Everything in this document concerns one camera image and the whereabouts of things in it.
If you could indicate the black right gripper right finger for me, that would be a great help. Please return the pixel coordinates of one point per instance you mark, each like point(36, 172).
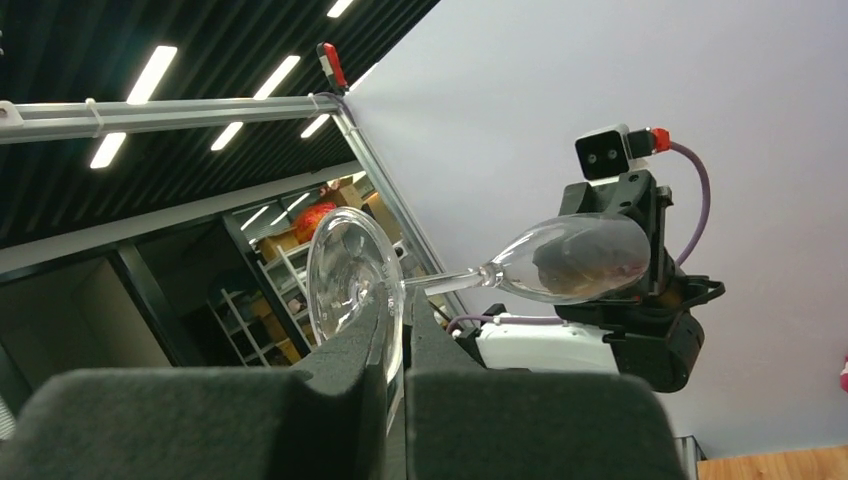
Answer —
point(463, 421)

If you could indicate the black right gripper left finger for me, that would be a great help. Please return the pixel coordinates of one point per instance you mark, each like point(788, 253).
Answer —
point(324, 418)

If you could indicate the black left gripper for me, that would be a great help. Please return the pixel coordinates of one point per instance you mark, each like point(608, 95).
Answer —
point(637, 196)

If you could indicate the clear wine glass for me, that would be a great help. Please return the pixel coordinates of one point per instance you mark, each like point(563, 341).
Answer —
point(570, 260)

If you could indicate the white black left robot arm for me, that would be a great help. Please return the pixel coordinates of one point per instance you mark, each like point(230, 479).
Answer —
point(647, 331)

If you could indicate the metal storage shelf with boxes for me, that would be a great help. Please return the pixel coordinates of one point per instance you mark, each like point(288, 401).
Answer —
point(261, 305)

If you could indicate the pink camouflage cloth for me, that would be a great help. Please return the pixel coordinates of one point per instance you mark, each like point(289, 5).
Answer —
point(843, 376)

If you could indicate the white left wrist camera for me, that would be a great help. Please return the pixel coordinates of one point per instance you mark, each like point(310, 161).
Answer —
point(611, 151)

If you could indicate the red black clamp on frame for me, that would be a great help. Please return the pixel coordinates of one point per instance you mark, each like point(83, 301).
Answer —
point(332, 68)

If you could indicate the aluminium enclosure frame post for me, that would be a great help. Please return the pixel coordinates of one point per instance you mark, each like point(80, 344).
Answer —
point(91, 119)

